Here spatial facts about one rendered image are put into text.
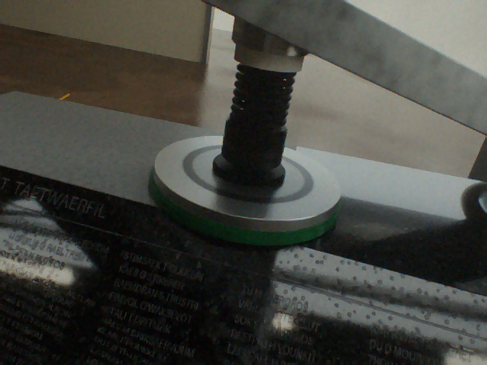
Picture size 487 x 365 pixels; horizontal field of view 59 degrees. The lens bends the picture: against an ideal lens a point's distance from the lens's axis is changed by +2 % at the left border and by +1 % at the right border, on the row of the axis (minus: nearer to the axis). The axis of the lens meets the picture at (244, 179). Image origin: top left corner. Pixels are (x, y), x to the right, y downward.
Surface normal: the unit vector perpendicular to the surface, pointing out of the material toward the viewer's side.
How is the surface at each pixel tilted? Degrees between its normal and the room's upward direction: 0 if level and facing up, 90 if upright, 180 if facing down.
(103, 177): 0
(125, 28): 90
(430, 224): 0
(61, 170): 0
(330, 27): 90
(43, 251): 45
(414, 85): 90
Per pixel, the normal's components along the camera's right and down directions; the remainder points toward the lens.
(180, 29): -0.14, 0.41
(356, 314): -0.06, -0.36
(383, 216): 0.15, -0.89
